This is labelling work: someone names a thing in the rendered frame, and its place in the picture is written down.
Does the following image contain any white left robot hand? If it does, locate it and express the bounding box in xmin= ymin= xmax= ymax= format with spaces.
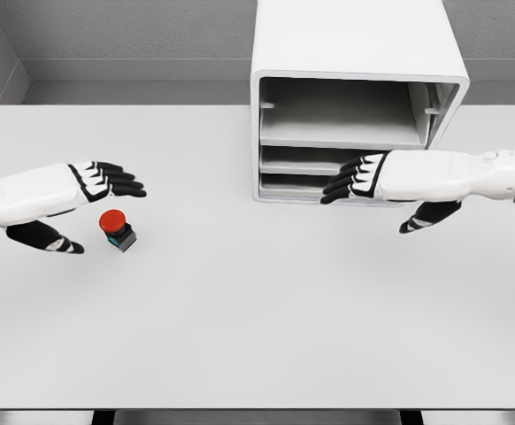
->
xmin=0 ymin=160 xmax=149 ymax=256

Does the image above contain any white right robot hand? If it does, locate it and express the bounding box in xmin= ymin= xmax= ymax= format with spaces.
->
xmin=319 ymin=150 xmax=467 ymax=236

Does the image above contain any white tabletop storage cabinet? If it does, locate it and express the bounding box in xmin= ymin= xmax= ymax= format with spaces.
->
xmin=250 ymin=0 xmax=470 ymax=207

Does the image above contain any red button load switch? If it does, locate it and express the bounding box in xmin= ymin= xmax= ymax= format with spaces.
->
xmin=98 ymin=209 xmax=139 ymax=254

